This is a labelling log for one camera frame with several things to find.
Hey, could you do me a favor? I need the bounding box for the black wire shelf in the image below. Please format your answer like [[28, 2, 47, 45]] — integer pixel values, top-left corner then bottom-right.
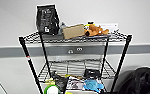
[[17, 29, 133, 94]]

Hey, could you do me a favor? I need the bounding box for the orange plush toy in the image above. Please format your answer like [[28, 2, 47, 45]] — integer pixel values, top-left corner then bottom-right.
[[83, 21, 111, 37]]

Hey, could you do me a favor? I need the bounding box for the small black bag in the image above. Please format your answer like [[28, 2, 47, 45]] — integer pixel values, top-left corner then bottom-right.
[[52, 71, 71, 94]]

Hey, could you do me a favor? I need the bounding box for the small black flat pouch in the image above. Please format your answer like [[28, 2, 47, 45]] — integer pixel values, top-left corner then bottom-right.
[[83, 68, 101, 80]]

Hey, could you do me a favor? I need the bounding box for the light blue plush toy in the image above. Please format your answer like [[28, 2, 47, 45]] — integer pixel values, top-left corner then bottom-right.
[[83, 78, 106, 94]]

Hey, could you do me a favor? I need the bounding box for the white printed magazine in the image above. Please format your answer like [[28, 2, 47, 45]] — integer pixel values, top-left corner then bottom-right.
[[65, 78, 86, 93]]

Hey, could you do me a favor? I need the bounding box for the large black printed bag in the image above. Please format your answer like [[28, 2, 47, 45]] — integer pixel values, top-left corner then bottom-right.
[[35, 3, 61, 36]]

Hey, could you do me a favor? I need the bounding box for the black office chair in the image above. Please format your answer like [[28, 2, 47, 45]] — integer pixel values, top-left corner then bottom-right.
[[115, 66, 150, 94]]

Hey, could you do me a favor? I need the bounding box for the green and white toy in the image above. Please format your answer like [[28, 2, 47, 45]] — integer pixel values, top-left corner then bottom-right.
[[43, 84, 60, 94]]

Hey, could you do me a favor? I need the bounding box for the brown cardboard box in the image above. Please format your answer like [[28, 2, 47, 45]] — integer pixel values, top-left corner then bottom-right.
[[61, 22, 86, 40]]

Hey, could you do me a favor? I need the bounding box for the grey wall socket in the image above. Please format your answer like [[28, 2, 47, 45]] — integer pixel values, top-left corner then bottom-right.
[[68, 49, 75, 55], [76, 47, 84, 54]]

